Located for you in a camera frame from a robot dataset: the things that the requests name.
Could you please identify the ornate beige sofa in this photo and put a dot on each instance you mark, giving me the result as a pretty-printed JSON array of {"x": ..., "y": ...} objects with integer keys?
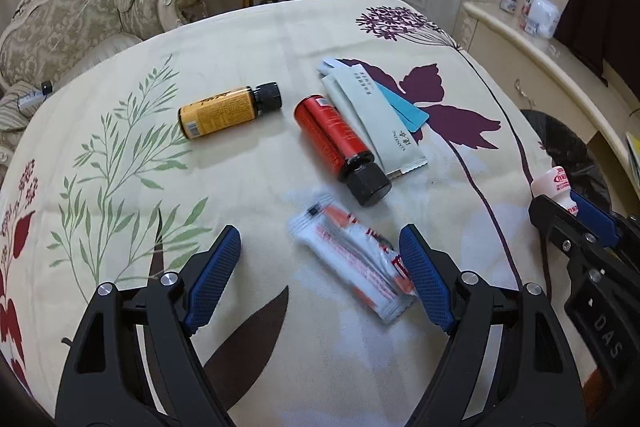
[{"x": 65, "y": 17}]

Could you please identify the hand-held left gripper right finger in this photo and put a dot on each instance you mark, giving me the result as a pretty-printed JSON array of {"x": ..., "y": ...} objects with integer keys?
[{"x": 425, "y": 277}]

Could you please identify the yellow bottle with black cap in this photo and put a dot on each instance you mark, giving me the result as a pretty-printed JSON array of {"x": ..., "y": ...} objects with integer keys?
[{"x": 220, "y": 109}]

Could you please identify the pale green long packet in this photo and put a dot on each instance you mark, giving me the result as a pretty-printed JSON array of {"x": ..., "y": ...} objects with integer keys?
[{"x": 370, "y": 117}]

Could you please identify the white packet with red print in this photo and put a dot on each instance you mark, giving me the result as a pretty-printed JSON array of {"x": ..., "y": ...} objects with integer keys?
[{"x": 345, "y": 252}]

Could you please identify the red bottle with black cap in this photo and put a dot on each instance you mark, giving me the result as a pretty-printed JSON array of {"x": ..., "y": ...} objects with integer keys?
[{"x": 325, "y": 132}]

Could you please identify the white long packet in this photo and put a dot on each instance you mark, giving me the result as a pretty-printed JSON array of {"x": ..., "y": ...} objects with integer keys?
[{"x": 327, "y": 69}]

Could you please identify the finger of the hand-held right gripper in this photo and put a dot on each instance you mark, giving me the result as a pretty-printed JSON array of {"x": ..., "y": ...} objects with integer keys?
[
  {"x": 560, "y": 232},
  {"x": 595, "y": 217}
]

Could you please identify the blue packet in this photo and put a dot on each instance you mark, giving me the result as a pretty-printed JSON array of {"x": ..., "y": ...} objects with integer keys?
[{"x": 405, "y": 112}]

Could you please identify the cream cabinet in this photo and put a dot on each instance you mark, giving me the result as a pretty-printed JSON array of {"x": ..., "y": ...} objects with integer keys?
[{"x": 505, "y": 52}]

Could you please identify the small white drink bottle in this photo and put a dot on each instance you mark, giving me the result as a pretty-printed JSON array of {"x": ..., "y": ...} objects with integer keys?
[{"x": 552, "y": 184}]

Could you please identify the white wipes container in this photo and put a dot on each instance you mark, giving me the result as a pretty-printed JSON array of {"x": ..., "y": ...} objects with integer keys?
[{"x": 544, "y": 17}]

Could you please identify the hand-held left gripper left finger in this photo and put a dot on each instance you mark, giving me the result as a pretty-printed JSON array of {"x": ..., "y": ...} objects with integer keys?
[{"x": 215, "y": 277}]

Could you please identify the yellow book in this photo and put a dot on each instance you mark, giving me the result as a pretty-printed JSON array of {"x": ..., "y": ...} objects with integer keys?
[{"x": 634, "y": 147}]

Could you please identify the trash bin with black bag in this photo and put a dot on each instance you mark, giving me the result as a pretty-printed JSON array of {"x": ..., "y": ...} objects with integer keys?
[{"x": 565, "y": 142}]

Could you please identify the dark brown cloth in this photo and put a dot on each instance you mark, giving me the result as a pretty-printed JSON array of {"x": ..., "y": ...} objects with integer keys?
[{"x": 600, "y": 7}]

